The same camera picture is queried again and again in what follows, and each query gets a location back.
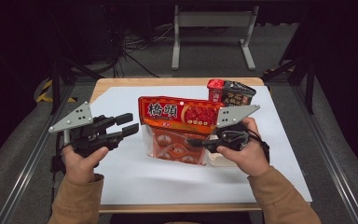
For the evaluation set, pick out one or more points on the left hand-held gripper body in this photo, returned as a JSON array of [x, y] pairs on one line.
[[74, 119]]

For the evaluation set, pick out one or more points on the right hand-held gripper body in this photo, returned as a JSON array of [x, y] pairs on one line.
[[233, 115]]

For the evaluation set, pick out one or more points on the large red black soup packet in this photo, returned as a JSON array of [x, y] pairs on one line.
[[233, 93]]

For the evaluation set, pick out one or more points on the orange seasoning packet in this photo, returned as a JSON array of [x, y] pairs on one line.
[[174, 115]]

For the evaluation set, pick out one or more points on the person's left hand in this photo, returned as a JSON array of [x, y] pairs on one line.
[[79, 166]]

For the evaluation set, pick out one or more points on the person's right hand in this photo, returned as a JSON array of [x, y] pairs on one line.
[[251, 158]]

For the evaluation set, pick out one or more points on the yellow black floor tape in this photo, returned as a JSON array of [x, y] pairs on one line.
[[43, 93]]

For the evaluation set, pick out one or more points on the black tripod stand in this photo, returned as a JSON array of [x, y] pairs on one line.
[[56, 81], [309, 84]]

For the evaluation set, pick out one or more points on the white table mat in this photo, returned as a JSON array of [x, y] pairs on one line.
[[167, 183]]

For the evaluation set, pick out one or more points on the wooden table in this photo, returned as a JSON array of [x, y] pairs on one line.
[[167, 81]]

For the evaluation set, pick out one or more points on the grey metal stand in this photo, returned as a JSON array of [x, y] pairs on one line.
[[213, 19]]

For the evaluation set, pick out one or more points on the aluminium rail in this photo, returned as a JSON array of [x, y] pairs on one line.
[[338, 168], [28, 168]]

